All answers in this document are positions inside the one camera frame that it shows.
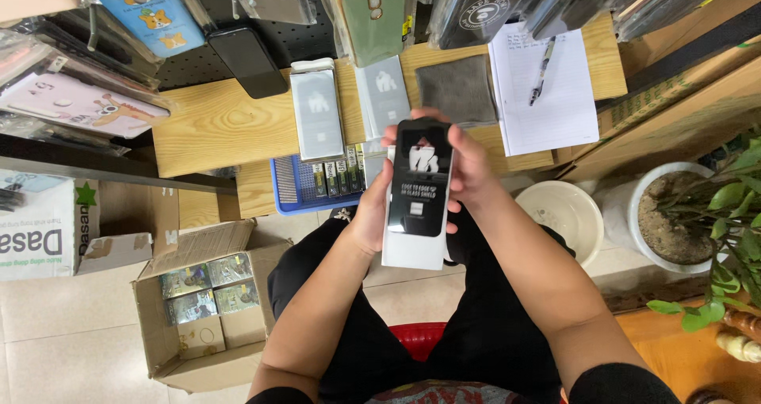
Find black smartphone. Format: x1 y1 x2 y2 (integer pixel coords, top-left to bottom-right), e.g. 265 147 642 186
206 26 290 100

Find green phone case gold rim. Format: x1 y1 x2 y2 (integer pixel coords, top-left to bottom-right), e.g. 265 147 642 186
335 0 416 69

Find pile of grey protector packets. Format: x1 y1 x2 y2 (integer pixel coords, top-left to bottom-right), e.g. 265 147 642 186
355 55 412 142

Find black and silver pen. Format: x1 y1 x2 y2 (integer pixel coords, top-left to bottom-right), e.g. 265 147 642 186
528 35 558 107

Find red plastic stool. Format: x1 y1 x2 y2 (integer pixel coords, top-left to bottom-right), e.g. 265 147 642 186
388 322 448 364

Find black screen protector packet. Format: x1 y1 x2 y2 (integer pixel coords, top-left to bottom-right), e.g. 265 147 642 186
387 117 454 239

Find person's left hand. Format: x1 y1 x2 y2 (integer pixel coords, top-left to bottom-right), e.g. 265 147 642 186
350 122 400 257

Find carved wooden furniture leg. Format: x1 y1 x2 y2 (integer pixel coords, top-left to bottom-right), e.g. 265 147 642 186
715 308 761 364

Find heap of clear wrapped cases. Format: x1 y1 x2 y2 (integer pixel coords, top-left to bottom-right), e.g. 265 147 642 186
0 15 163 98

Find green leafy plant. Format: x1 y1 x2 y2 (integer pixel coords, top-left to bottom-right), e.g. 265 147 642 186
646 129 761 334

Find white cardboard sleeve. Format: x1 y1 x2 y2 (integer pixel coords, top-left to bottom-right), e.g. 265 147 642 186
380 145 454 272

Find grey cleaning cloth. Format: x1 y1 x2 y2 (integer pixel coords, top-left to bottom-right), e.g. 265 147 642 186
414 54 498 127

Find black phone case round logo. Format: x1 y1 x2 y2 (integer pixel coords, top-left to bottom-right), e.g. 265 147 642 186
429 0 539 50

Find pink giraffe print phone case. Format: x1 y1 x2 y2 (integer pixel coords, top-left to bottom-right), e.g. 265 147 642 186
0 72 171 140

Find black pegboard panel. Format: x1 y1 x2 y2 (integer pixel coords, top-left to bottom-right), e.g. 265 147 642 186
153 0 341 92

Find row of hanging phone cases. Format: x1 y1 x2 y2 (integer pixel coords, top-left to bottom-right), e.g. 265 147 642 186
522 0 761 43

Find stack of white protector packets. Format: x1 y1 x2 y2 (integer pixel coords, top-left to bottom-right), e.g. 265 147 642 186
289 58 347 165

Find person's black trousers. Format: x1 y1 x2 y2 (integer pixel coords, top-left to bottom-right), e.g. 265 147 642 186
267 204 577 404

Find blue dog print phone case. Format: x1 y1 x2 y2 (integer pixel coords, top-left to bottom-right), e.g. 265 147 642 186
94 0 207 59

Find blue plastic basket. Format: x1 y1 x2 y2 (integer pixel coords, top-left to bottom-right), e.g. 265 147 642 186
269 153 365 216

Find white plastic bowl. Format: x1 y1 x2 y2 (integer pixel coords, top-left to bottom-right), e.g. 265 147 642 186
514 180 605 269

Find white lined notepad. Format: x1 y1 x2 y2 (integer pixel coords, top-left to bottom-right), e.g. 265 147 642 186
488 22 600 157

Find light wooden table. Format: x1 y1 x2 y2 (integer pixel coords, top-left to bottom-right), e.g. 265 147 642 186
151 11 629 220

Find person's printed shirt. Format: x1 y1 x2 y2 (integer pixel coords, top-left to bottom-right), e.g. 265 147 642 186
245 362 682 404

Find shiny green wrapped packet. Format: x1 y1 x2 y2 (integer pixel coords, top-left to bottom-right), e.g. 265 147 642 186
206 252 254 288
213 280 261 316
158 264 213 301
163 289 219 327

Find white printed carton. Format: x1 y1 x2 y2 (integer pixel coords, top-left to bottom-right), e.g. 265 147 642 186
0 174 101 282

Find person's right hand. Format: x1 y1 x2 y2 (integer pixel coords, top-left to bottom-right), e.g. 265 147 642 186
410 107 507 236

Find open brown cardboard box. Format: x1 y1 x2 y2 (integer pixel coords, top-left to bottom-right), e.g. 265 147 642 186
131 218 293 394

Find white plant pot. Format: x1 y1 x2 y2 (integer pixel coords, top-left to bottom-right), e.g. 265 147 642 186
627 161 731 274

